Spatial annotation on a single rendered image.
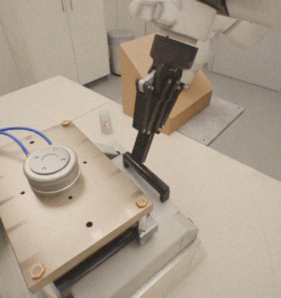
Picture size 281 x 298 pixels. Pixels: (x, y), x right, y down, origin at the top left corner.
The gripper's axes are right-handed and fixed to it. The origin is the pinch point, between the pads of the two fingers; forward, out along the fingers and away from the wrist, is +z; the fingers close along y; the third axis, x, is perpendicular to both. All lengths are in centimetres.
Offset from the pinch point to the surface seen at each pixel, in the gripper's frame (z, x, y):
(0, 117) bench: 38, 90, 11
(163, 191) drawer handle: 7.3, -7.4, 1.5
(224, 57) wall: -13, 105, 301
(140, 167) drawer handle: 6.7, 0.5, 3.0
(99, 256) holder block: 14.2, -7.8, -14.3
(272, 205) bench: 17, -27, 44
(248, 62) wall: -17, 73, 300
